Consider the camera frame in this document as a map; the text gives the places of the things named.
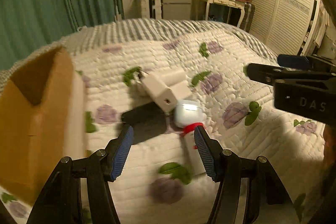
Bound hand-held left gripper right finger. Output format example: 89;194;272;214
194;126;301;224

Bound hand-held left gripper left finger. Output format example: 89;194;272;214
26;124;134;224

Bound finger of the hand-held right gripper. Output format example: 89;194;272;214
277;54;336;73
247;63;332;86

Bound white bottle with red cap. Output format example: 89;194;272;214
182;122;208;176

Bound brown cardboard box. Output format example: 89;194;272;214
0;46;88;206

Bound white earbuds case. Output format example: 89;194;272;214
173;99;205;129

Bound hanging clothes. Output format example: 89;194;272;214
302;0;336;54

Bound white floral quilt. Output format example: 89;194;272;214
0;27;328;224

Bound white louvred wardrobe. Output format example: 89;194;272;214
248;0;316;57

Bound dark suitcase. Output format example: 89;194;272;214
242;3;256;32

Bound large white power adapter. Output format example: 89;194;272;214
142;73;194;112

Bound small white charger plug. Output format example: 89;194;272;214
158;68;186;85

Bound white dressing table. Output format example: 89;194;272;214
196;0;249;28

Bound silver small fridge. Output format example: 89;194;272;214
161;0;193;20

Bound grey striped bed sheet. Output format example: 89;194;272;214
0;18;279;77

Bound white suitcase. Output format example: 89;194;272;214
138;0;162;20

